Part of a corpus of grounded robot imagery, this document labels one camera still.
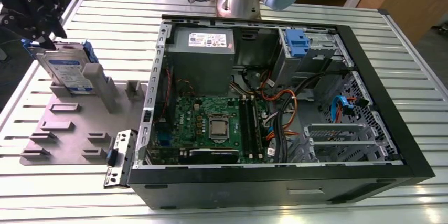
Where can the black PC case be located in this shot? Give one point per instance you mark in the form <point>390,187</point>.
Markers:
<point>244,179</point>

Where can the blue plastic drive bracket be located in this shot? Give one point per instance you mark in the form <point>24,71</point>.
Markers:
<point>295,43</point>

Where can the CPU socket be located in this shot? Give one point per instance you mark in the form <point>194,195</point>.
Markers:
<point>220,117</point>

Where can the silver CPU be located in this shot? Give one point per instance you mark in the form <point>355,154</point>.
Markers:
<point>219,127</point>

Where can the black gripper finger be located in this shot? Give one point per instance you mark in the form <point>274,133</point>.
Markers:
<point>31,22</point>
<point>58,6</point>

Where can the black chair base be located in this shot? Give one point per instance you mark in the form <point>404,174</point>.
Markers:
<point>442,27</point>

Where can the black RAM slot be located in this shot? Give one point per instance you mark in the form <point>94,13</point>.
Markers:
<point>258,134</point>
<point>248,129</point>

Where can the hard disk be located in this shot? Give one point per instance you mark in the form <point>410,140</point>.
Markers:
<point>67,72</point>

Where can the green motherboard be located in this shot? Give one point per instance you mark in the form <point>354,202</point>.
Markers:
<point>188,108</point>

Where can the silver metal drive cage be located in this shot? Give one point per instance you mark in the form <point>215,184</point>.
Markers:
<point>291,66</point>

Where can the grey parts rack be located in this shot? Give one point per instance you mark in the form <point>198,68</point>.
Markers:
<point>76,129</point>

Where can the black graphics card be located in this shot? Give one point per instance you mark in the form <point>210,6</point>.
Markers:
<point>214,157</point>

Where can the grey power supply unit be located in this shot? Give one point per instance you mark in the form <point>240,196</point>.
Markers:
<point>199,72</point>

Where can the metal card retention bracket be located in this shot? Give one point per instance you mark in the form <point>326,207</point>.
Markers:
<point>123,140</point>

